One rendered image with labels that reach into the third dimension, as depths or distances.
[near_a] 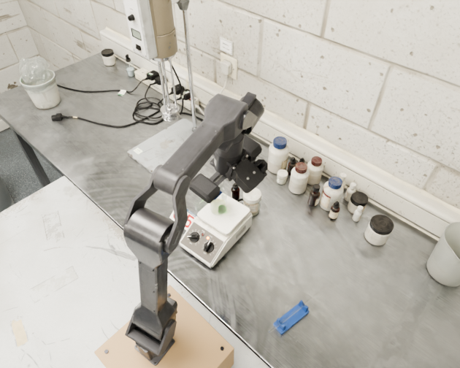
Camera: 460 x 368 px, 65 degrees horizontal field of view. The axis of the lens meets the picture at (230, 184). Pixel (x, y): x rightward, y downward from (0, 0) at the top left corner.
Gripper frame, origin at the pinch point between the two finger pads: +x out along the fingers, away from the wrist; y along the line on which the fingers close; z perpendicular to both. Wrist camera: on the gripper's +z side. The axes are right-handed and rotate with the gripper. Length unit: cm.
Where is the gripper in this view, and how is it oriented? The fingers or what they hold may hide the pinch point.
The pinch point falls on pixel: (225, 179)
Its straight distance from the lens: 84.4
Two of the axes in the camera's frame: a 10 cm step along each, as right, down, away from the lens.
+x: -0.6, 5.2, 8.5
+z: 7.7, 5.7, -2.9
